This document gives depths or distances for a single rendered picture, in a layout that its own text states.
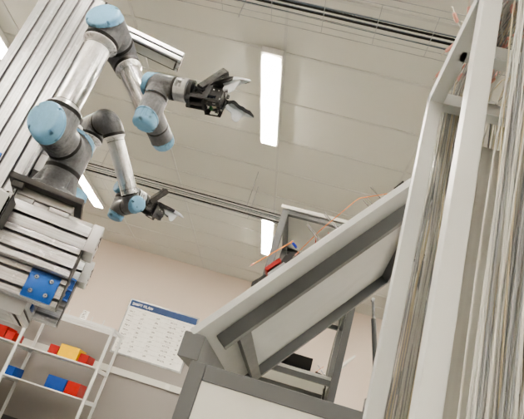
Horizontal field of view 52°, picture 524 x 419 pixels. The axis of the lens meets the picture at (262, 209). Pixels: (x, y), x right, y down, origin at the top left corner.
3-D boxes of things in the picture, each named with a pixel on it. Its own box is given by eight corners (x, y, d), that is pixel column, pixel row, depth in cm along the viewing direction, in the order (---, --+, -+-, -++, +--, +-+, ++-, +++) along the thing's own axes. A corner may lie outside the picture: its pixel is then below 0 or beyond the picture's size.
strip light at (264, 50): (259, 51, 394) (262, 45, 396) (259, 144, 509) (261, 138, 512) (282, 56, 392) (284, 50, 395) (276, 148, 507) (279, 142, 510)
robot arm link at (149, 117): (160, 142, 167) (173, 114, 172) (150, 120, 157) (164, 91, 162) (137, 137, 169) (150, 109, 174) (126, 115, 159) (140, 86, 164)
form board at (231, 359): (231, 392, 242) (229, 388, 243) (403, 267, 265) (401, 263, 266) (193, 334, 136) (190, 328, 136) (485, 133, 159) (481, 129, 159)
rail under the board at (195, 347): (176, 354, 134) (185, 329, 136) (222, 404, 240) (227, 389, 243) (197, 361, 133) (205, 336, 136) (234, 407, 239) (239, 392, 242)
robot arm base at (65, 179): (24, 179, 161) (39, 151, 165) (27, 195, 174) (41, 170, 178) (73, 199, 164) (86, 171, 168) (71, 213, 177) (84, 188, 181)
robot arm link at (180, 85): (183, 90, 172) (179, 70, 165) (196, 92, 171) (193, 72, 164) (175, 105, 168) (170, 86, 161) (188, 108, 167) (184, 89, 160)
